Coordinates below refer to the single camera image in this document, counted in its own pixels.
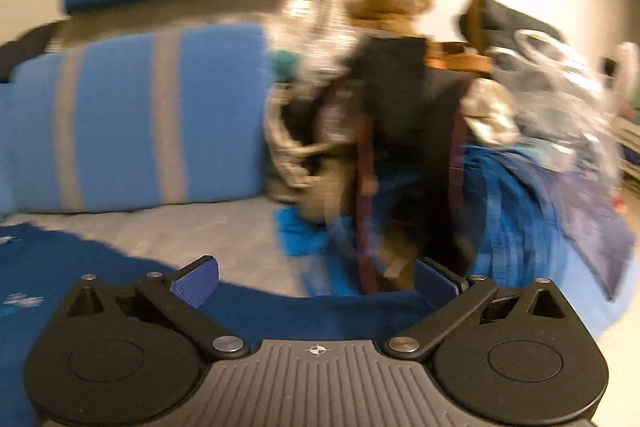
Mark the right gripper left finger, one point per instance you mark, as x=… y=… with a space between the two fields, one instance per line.
x=177 y=298

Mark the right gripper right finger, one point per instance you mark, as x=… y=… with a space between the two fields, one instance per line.
x=454 y=300

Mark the dark blue sweatshirt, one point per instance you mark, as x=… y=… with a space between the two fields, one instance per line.
x=39 y=268

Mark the bright blue small cloth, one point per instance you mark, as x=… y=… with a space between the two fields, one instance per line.
x=314 y=255

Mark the right blue striped pillow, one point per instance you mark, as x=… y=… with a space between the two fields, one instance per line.
x=153 y=119

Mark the blue striped pillow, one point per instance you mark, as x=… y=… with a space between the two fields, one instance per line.
x=6 y=192
x=153 y=119

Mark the striped woven bag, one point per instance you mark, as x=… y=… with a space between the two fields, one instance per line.
x=312 y=148

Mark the clear plastic bag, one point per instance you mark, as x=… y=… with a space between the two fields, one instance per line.
x=548 y=92

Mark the teal cloth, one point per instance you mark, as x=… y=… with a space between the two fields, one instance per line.
x=284 y=64

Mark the left blue striped pillow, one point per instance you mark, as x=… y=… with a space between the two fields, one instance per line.
x=6 y=192

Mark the black garment behind pillows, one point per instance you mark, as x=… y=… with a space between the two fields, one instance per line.
x=32 y=43

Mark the black bag with red straps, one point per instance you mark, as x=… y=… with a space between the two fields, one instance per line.
x=424 y=192

